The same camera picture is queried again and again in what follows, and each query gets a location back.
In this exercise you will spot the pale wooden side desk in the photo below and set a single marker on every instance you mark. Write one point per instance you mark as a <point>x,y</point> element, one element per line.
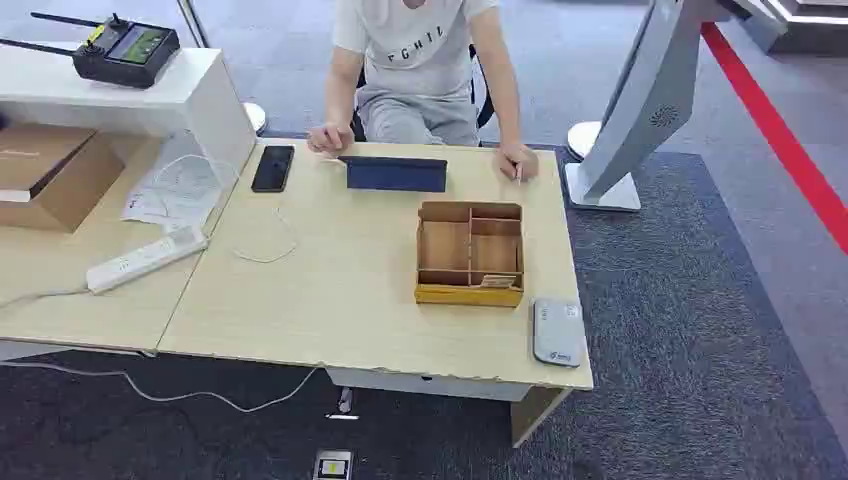
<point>79,318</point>

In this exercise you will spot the grey card reader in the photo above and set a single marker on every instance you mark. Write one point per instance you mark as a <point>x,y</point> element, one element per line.
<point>558,331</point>

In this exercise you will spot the white desk shelf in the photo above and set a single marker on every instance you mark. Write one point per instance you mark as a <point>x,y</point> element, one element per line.
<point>185,99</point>

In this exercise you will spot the card with print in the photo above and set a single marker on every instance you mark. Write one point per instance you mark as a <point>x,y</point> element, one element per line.
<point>498,281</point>

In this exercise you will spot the dark blue tablet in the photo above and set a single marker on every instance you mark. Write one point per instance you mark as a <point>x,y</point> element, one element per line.
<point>396,175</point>

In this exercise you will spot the wooden compartment box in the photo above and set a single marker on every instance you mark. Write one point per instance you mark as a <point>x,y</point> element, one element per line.
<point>464,295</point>

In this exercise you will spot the person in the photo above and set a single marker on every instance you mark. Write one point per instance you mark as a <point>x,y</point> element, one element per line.
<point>411,60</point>

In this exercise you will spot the white paper sheets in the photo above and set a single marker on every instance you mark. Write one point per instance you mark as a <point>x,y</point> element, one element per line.
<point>175,185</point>

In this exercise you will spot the white raised platform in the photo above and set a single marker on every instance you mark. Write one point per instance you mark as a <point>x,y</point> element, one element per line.
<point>795,26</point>

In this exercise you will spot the stanchion pole with round base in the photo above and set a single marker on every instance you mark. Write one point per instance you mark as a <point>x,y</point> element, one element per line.
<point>255,116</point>

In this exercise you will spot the white kiosk display stand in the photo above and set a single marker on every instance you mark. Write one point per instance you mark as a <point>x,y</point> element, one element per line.
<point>642,106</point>

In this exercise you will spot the brown cardboard box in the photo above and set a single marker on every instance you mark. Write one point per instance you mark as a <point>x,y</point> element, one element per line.
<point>60,179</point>

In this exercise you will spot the black smartphone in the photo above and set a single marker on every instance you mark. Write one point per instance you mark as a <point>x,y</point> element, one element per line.
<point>273,169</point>

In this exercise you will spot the white power strip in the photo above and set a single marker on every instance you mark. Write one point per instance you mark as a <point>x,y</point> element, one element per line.
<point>146,258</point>

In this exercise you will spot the small silver floor device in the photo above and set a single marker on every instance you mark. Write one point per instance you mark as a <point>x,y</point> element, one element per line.
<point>332,466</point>

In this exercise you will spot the round white stanchion base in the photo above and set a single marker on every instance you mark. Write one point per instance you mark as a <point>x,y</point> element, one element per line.
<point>583,138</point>

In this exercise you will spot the dark grey carpet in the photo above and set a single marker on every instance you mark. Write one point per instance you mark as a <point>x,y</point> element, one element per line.
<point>676,331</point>

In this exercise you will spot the black remote controller with antennas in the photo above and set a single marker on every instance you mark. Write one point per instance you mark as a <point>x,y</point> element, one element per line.
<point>126,56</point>

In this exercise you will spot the white floor tag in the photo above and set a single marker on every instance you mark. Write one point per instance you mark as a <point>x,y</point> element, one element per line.
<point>342,416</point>

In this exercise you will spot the person's left hand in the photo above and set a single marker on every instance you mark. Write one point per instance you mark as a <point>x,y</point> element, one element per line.
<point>517,159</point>

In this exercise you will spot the small grey desk bracket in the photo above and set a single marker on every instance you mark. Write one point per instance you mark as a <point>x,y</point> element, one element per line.
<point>345,399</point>

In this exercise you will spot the person's right hand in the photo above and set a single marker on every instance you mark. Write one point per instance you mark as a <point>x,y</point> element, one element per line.
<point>329,138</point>

